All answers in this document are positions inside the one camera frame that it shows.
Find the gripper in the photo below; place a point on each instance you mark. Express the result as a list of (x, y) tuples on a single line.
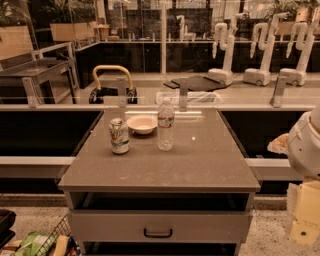
[(304, 150)]

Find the grey top drawer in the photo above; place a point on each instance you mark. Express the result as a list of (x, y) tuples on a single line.
[(108, 226)]

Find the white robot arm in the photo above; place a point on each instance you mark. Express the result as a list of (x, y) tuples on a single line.
[(301, 145)]

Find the grey cabinet table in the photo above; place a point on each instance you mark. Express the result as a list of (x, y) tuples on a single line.
[(204, 172)]

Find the white background robot left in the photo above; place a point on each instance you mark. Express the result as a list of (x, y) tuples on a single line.
[(224, 39)]

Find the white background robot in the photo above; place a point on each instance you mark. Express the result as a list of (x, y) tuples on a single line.
[(224, 39), (263, 38), (302, 37)]

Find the black floor mat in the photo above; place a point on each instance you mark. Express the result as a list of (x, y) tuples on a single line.
[(196, 83)]

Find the clear water bottle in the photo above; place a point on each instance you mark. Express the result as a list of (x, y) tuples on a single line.
[(165, 129)]

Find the white background robot right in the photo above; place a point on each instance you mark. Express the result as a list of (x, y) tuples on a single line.
[(302, 37)]

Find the white background robot middle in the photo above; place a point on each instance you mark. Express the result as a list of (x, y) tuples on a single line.
[(263, 38)]

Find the clear plastic bin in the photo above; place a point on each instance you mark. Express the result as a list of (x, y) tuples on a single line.
[(192, 97)]

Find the white bowl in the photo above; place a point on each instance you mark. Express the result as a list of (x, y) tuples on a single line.
[(142, 124)]

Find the green white soda can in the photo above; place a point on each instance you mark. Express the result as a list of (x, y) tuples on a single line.
[(119, 136)]

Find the yellow sponge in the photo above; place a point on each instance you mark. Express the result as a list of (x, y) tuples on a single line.
[(61, 246)]

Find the green snack bag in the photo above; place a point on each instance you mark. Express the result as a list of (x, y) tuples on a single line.
[(35, 244)]

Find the grey side table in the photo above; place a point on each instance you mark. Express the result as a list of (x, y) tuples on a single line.
[(46, 80)]

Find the black tray stack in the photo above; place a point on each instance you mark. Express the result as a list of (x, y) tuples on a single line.
[(7, 220)]

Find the wire basket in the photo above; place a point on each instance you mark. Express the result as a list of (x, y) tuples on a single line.
[(63, 228)]

